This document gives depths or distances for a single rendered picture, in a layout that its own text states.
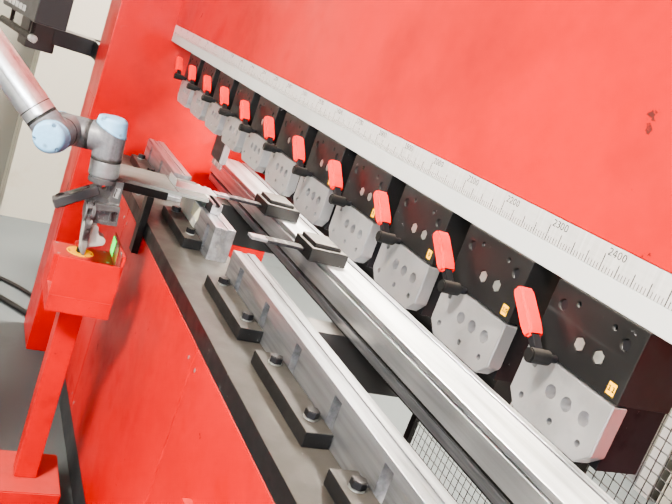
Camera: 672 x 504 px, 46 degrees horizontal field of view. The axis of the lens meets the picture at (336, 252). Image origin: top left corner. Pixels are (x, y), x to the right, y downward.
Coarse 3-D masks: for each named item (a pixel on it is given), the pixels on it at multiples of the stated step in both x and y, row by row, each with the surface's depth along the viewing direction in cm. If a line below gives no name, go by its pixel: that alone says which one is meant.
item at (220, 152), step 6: (216, 138) 230; (216, 144) 229; (222, 144) 224; (216, 150) 228; (222, 150) 223; (228, 150) 223; (216, 156) 227; (222, 156) 223; (216, 162) 228; (222, 162) 224
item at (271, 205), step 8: (216, 192) 232; (264, 192) 241; (240, 200) 234; (248, 200) 237; (256, 200) 242; (264, 200) 236; (272, 200) 234; (280, 200) 238; (288, 200) 242; (264, 208) 235; (272, 208) 234; (280, 208) 235; (288, 208) 237; (272, 216) 235; (280, 216) 236; (288, 216) 237; (296, 216) 238
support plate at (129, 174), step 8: (128, 168) 224; (136, 168) 227; (120, 176) 212; (128, 176) 215; (136, 176) 218; (144, 176) 221; (152, 176) 225; (160, 176) 228; (168, 176) 232; (136, 184) 212; (144, 184) 213; (152, 184) 216; (160, 184) 219; (168, 184) 222; (168, 192) 217; (176, 192) 218; (184, 192) 220; (192, 192) 223; (200, 200) 221; (208, 200) 222
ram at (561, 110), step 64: (192, 0) 278; (256, 0) 214; (320, 0) 174; (384, 0) 147; (448, 0) 127; (512, 0) 112; (576, 0) 100; (640, 0) 90; (256, 64) 203; (320, 64) 167; (384, 64) 141; (448, 64) 123; (512, 64) 109; (576, 64) 97; (640, 64) 88; (320, 128) 160; (384, 128) 137; (448, 128) 119; (512, 128) 106; (576, 128) 95; (640, 128) 86; (448, 192) 116; (512, 192) 103; (576, 192) 93; (640, 192) 84; (640, 256) 83; (640, 320) 81
